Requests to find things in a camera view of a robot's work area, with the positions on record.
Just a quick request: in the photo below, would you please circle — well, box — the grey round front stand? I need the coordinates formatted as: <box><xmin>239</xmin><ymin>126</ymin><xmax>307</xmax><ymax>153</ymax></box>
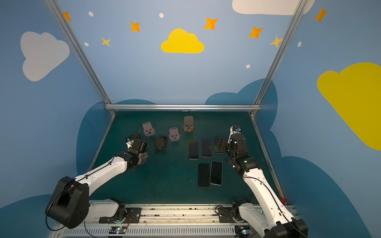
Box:
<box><xmin>142</xmin><ymin>122</ymin><xmax>155</xmax><ymax>137</ymax></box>

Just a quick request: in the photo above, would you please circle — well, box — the grey round stand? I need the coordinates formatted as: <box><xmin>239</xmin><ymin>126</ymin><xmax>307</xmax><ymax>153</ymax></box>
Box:
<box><xmin>169</xmin><ymin>128</ymin><xmax>181</xmax><ymax>142</ymax></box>
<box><xmin>142</xmin><ymin>122</ymin><xmax>155</xmax><ymax>137</ymax></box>

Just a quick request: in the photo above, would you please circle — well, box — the black phone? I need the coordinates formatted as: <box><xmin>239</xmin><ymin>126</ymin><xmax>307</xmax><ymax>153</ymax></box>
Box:
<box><xmin>209</xmin><ymin>161</ymin><xmax>223</xmax><ymax>185</ymax></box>
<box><xmin>197</xmin><ymin>163</ymin><xmax>210</xmax><ymax>187</ymax></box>
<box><xmin>213</xmin><ymin>135</ymin><xmax>222</xmax><ymax>154</ymax></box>

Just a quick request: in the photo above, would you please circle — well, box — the purple phone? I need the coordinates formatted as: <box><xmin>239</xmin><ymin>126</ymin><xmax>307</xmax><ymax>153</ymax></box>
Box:
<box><xmin>201</xmin><ymin>138</ymin><xmax>212</xmax><ymax>158</ymax></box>

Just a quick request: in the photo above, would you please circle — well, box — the phone with light green edge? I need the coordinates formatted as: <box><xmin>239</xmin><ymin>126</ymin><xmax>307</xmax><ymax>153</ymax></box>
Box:
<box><xmin>188</xmin><ymin>140</ymin><xmax>199</xmax><ymax>160</ymax></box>

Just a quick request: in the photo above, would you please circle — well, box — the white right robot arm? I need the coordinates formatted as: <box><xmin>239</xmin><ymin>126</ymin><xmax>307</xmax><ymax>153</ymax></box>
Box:
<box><xmin>215</xmin><ymin>133</ymin><xmax>308</xmax><ymax>238</ymax></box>

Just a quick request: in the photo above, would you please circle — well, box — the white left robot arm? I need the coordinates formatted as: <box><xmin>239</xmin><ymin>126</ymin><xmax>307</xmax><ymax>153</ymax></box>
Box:
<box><xmin>45</xmin><ymin>133</ymin><xmax>149</xmax><ymax>229</ymax></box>

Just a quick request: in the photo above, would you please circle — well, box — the black rectangular phone stand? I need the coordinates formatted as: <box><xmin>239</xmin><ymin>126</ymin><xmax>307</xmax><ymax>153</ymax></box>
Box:
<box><xmin>154</xmin><ymin>136</ymin><xmax>168</xmax><ymax>151</ymax></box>

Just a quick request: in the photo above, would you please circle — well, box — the grey round rear stand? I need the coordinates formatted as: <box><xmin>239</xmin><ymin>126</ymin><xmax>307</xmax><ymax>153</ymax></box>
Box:
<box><xmin>169</xmin><ymin>128</ymin><xmax>181</xmax><ymax>142</ymax></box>

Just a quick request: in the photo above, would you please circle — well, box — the wooden round phone stand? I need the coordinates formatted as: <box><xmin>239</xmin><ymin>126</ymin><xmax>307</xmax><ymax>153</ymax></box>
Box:
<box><xmin>183</xmin><ymin>116</ymin><xmax>194</xmax><ymax>132</ymax></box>

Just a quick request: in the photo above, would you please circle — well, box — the right controller board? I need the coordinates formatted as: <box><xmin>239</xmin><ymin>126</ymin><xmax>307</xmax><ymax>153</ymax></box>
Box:
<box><xmin>234</xmin><ymin>226</ymin><xmax>251</xmax><ymax>238</ymax></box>

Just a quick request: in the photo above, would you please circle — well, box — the controller board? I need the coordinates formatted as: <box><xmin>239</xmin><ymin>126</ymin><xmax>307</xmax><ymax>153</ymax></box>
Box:
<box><xmin>109</xmin><ymin>227</ymin><xmax>128</xmax><ymax>235</ymax></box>
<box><xmin>234</xmin><ymin>226</ymin><xmax>251</xmax><ymax>238</ymax></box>

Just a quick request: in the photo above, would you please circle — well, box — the left controller board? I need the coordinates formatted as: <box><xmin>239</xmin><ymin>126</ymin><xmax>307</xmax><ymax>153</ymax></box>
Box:
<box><xmin>109</xmin><ymin>227</ymin><xmax>128</xmax><ymax>235</ymax></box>

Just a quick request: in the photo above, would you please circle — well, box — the aluminium back frame rail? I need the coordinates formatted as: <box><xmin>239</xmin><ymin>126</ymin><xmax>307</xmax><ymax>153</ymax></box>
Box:
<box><xmin>105</xmin><ymin>104</ymin><xmax>261</xmax><ymax>111</ymax></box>

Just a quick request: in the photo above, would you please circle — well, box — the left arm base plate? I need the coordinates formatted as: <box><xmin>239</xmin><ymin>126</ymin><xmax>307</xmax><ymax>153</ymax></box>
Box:
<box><xmin>99</xmin><ymin>207</ymin><xmax>142</xmax><ymax>224</ymax></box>

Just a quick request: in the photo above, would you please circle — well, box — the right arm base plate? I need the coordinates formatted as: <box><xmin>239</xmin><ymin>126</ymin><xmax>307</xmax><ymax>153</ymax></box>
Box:
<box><xmin>215</xmin><ymin>206</ymin><xmax>246</xmax><ymax>223</ymax></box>

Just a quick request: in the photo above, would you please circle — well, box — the aluminium front rail bed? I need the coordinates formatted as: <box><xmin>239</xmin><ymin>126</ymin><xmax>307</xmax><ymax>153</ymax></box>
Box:
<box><xmin>47</xmin><ymin>203</ymin><xmax>307</xmax><ymax>238</ymax></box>

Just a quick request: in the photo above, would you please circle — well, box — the aluminium left corner post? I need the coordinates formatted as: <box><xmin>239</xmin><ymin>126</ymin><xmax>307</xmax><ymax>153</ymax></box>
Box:
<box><xmin>45</xmin><ymin>0</ymin><xmax>112</xmax><ymax>106</ymax></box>

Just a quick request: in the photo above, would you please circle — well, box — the aluminium corner post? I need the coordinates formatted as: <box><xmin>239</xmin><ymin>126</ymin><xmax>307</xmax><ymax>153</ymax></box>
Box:
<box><xmin>250</xmin><ymin>0</ymin><xmax>309</xmax><ymax>119</ymax></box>
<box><xmin>45</xmin><ymin>0</ymin><xmax>112</xmax><ymax>106</ymax></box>

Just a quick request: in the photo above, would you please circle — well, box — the aluminium right corner post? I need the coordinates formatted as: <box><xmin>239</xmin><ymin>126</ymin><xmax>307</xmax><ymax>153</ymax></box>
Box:
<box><xmin>250</xmin><ymin>0</ymin><xmax>309</xmax><ymax>119</ymax></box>

